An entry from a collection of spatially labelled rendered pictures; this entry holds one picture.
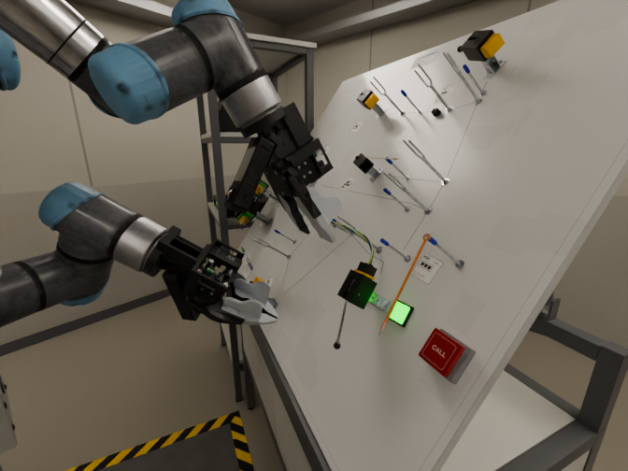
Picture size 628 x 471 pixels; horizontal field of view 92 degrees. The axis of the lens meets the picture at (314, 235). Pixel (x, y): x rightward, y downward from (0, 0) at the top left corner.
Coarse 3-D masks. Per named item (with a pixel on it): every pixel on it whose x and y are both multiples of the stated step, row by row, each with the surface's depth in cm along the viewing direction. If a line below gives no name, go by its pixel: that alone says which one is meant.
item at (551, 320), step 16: (544, 320) 73; (560, 336) 70; (576, 336) 67; (592, 336) 67; (592, 352) 65; (608, 352) 62; (624, 352) 61; (608, 368) 63; (624, 368) 62; (592, 384) 65; (608, 384) 63; (592, 400) 66; (608, 400) 63; (592, 416) 66; (608, 416) 66
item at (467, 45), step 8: (480, 32) 64; (488, 32) 62; (472, 40) 64; (480, 40) 62; (464, 48) 65; (472, 48) 63; (472, 56) 66; (480, 56) 64; (488, 64) 66; (496, 64) 67; (488, 72) 69
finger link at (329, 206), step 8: (312, 192) 46; (296, 200) 45; (320, 200) 46; (328, 200) 47; (336, 200) 47; (304, 208) 45; (320, 208) 46; (328, 208) 46; (336, 208) 47; (320, 216) 45; (328, 216) 46; (312, 224) 47; (320, 224) 45; (328, 224) 46; (320, 232) 46; (328, 232) 46; (328, 240) 47
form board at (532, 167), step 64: (576, 0) 60; (448, 64) 83; (512, 64) 65; (576, 64) 53; (320, 128) 136; (384, 128) 93; (448, 128) 71; (512, 128) 57; (576, 128) 48; (320, 192) 105; (384, 192) 77; (448, 192) 61; (512, 192) 51; (576, 192) 43; (256, 256) 121; (320, 256) 86; (384, 256) 66; (448, 256) 54; (512, 256) 46; (320, 320) 73; (384, 320) 58; (448, 320) 49; (512, 320) 42; (320, 384) 63; (384, 384) 52; (448, 384) 44; (384, 448) 46; (448, 448) 40
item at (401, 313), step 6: (396, 306) 56; (402, 306) 55; (408, 306) 55; (396, 312) 56; (402, 312) 55; (408, 312) 54; (390, 318) 57; (396, 318) 55; (402, 318) 54; (408, 318) 54; (402, 324) 54
